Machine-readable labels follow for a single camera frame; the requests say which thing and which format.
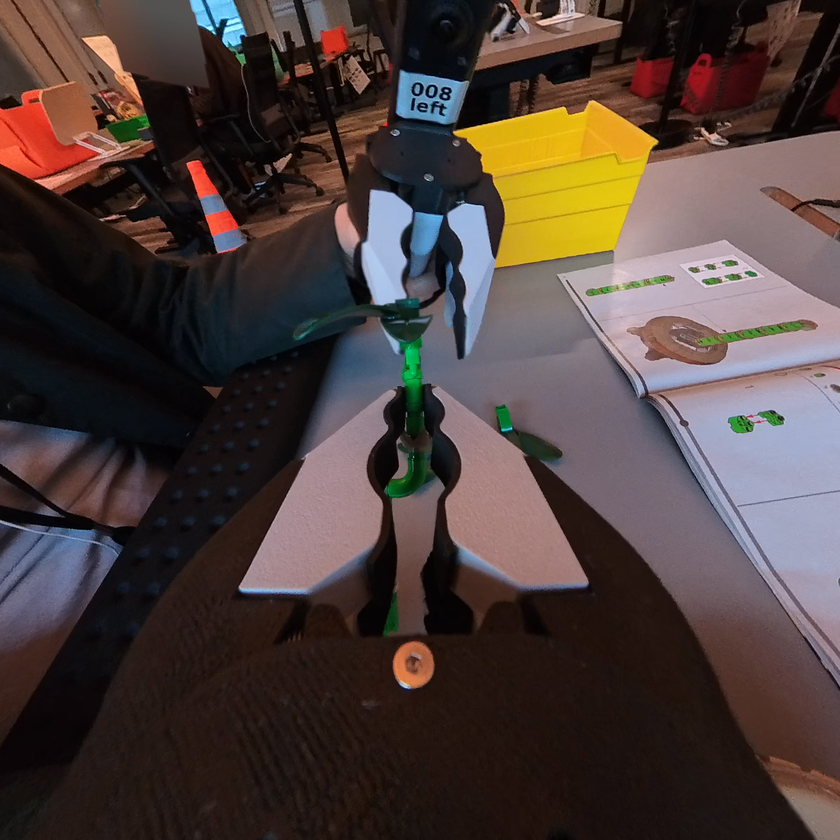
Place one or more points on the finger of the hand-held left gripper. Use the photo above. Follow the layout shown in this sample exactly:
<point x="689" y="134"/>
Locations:
<point x="382" y="249"/>
<point x="472" y="262"/>

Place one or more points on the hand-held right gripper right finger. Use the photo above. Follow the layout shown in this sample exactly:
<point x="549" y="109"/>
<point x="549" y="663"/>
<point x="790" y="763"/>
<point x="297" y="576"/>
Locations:
<point x="518" y="525"/>

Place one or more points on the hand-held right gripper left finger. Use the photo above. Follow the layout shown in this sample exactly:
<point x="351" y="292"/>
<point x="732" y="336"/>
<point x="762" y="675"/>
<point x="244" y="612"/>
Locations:
<point x="315" y="525"/>

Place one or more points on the yellow plastic bin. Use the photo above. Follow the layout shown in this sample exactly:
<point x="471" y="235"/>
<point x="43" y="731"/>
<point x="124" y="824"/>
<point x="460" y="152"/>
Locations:
<point x="558" y="197"/>

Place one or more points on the building instruction booklet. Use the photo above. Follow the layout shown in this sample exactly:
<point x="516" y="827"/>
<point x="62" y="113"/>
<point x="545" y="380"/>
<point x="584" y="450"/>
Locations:
<point x="754" y="426"/>

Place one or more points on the green brick bamboo model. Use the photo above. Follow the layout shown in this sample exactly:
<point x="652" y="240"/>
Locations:
<point x="807" y="778"/>

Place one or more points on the person's left forearm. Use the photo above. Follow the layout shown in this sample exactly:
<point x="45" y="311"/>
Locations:
<point x="164" y="302"/>

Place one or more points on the grey desk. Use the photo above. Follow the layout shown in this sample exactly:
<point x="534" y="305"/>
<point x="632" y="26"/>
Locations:
<point x="590" y="367"/>

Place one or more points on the person's left hand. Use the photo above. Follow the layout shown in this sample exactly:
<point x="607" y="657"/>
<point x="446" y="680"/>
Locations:
<point x="346" y="229"/>

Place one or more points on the single dark green leaf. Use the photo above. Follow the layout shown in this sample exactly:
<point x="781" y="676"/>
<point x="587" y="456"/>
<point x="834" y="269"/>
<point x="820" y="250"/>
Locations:
<point x="538" y="446"/>

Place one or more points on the black studded mat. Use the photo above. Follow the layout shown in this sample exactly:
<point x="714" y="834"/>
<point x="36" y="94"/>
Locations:
<point x="216" y="472"/>

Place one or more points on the black pole stand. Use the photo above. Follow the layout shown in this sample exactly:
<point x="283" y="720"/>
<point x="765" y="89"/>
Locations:
<point x="321" y="92"/>
<point x="670" y="65"/>

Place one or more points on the black office chair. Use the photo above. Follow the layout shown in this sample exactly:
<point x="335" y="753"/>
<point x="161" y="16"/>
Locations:
<point x="275" y="124"/>

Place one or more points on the orange traffic cone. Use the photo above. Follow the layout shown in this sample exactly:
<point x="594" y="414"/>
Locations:
<point x="216" y="210"/>

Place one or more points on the grey work table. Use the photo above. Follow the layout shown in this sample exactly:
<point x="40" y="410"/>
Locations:
<point x="558" y="36"/>

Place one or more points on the red container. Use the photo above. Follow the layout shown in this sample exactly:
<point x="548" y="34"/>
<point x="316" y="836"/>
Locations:
<point x="725" y="82"/>
<point x="653" y="77"/>

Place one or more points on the person's light grey garment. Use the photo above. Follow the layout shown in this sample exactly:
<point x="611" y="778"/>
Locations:
<point x="52" y="590"/>

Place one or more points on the small green bin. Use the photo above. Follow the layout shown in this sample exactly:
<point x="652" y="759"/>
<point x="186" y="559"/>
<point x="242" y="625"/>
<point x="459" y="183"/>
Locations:
<point x="128" y="128"/>

